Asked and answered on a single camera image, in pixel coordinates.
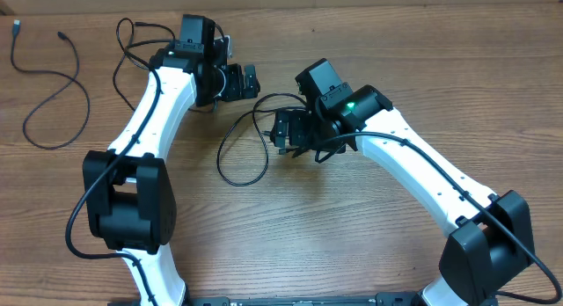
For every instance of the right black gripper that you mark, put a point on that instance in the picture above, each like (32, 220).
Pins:
(297, 118)

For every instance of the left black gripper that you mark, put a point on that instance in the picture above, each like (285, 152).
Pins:
(238, 90)

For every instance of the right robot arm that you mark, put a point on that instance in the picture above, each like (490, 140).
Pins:
(489, 236)

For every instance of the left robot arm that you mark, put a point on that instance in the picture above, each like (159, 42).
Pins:
(128, 193)

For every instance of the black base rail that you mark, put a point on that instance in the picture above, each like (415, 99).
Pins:
(299, 301)

